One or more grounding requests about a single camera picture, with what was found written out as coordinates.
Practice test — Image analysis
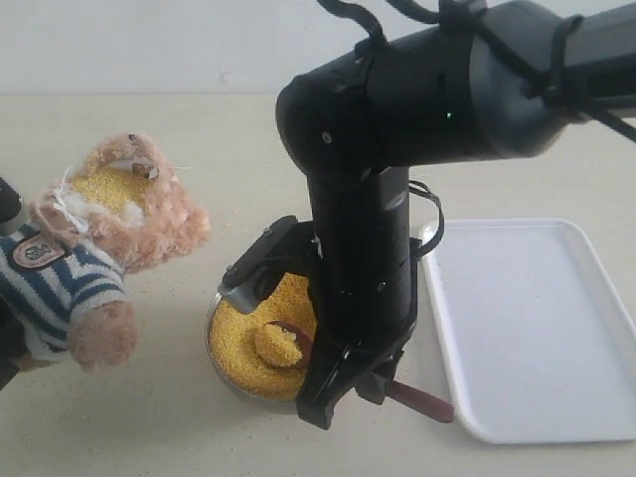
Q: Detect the metal bowl of yellow millet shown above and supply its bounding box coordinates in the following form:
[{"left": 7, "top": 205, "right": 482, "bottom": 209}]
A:
[{"left": 209, "top": 274, "right": 317, "bottom": 402}]

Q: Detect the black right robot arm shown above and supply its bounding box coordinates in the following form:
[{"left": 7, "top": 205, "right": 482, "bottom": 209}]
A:
[{"left": 275, "top": 1, "right": 635, "bottom": 429}]

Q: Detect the white rectangular plastic tray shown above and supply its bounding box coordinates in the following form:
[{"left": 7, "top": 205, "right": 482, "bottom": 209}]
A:
[{"left": 422, "top": 218, "right": 635, "bottom": 444}]

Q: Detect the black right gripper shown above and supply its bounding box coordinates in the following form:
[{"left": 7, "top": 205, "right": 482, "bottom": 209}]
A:
[{"left": 295, "top": 233, "right": 416, "bottom": 428}]

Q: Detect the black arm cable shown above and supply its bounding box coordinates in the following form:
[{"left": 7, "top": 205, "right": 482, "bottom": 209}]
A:
[{"left": 317, "top": 0, "right": 636, "bottom": 145}]

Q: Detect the dark brown wooden spoon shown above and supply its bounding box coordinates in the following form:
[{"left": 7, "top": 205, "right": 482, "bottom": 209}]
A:
[{"left": 253, "top": 320, "right": 456, "bottom": 424}]

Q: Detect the plush teddy bear striped shirt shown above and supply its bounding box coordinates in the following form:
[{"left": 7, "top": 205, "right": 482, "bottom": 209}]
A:
[{"left": 1, "top": 132, "right": 210, "bottom": 373}]

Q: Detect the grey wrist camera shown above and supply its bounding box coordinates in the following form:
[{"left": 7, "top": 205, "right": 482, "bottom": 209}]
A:
[{"left": 218, "top": 215, "right": 314, "bottom": 315}]

